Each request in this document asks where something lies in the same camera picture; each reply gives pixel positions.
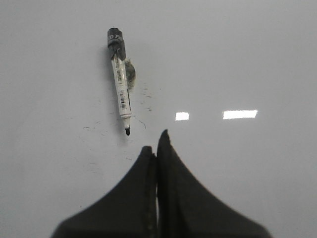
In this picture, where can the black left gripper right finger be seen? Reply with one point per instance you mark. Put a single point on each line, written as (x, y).
(188, 210)

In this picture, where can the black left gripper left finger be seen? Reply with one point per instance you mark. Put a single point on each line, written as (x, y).
(127, 211)

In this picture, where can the white black whiteboard marker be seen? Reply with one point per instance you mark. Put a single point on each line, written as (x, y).
(116, 48)

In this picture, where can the white whiteboard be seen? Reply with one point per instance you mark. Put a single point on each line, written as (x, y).
(233, 81)

